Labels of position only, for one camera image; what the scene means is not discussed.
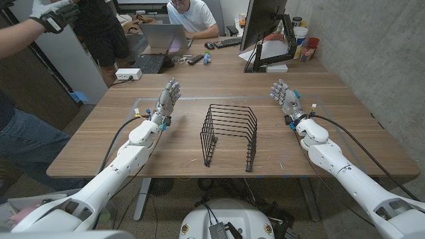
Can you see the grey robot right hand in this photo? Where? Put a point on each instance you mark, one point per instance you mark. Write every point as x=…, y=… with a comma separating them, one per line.
x=290, y=101

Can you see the dark lidded jar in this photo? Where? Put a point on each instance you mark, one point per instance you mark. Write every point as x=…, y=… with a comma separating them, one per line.
x=296, y=21

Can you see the black keyboard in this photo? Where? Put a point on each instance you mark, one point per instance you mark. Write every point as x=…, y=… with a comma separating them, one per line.
x=227, y=42

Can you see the eyeglasses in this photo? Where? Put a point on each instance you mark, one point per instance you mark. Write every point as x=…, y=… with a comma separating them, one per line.
x=179, y=60

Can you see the black remote control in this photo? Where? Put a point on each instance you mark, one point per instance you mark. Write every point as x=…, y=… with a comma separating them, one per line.
x=196, y=59

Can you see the red cup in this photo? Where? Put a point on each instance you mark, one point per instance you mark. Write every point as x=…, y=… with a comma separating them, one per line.
x=313, y=42

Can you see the clear plastic container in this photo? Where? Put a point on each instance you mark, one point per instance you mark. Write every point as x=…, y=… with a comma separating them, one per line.
x=306, y=54

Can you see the black grey teleoperation glove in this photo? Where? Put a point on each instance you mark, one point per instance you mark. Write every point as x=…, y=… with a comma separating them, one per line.
x=56, y=16

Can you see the grey table leg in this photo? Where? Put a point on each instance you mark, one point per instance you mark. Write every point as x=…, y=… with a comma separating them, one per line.
x=308, y=199
x=142, y=199

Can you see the round black fan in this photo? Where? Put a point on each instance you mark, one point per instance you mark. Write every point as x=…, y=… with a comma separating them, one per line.
x=161, y=186

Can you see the white power box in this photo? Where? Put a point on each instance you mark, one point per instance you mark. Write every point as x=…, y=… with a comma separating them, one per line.
x=128, y=73

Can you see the flat white box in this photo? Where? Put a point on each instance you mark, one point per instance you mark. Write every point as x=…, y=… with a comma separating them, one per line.
x=276, y=68

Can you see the black laptop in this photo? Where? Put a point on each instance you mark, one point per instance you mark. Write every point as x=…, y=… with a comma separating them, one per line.
x=149, y=63

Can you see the black computer mouse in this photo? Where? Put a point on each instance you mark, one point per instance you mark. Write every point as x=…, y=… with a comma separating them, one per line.
x=209, y=46

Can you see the white robot torso base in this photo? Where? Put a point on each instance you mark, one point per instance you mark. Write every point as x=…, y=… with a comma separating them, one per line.
x=239, y=215

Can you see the person in white T-shirt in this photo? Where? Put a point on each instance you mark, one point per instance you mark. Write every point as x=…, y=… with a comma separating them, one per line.
x=192, y=16

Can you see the blue floor marker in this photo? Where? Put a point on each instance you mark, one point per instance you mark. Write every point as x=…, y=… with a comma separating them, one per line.
x=79, y=97

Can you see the small blue toy figure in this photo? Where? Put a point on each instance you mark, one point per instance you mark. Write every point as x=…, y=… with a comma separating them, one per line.
x=206, y=58

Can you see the person in black clothes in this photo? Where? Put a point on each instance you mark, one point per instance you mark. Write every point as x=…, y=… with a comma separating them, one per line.
x=99, y=33

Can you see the silver open laptop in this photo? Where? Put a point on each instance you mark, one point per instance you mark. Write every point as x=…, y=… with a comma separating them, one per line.
x=159, y=34

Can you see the brown jacket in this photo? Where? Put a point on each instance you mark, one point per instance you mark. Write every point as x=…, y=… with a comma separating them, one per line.
x=134, y=26

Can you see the black computer monitor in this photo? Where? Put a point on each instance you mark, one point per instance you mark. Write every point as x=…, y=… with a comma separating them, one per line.
x=262, y=20

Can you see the black monitor stand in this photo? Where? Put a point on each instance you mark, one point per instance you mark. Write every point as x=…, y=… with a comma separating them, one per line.
x=291, y=40

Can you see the dark wooden cabinet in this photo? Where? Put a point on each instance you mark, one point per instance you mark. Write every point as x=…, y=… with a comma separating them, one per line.
x=33, y=89

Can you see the person in blue jeans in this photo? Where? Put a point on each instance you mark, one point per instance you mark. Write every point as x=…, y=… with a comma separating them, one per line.
x=30, y=142

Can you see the grey office chair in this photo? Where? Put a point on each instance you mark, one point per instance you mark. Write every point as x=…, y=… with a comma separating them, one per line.
x=216, y=13

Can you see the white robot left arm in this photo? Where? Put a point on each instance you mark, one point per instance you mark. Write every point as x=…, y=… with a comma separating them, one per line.
x=126, y=159

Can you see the bare person forearm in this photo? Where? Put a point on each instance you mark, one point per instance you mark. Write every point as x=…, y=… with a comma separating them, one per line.
x=16, y=36

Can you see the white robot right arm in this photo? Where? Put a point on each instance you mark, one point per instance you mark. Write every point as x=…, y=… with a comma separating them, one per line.
x=332, y=159

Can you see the white paper sheet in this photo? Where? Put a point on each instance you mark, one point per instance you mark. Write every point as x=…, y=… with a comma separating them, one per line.
x=270, y=49

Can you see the white paper cup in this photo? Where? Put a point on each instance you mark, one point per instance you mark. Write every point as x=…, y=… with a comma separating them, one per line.
x=300, y=33

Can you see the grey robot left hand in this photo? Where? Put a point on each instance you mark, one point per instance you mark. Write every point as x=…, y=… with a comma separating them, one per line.
x=166, y=101

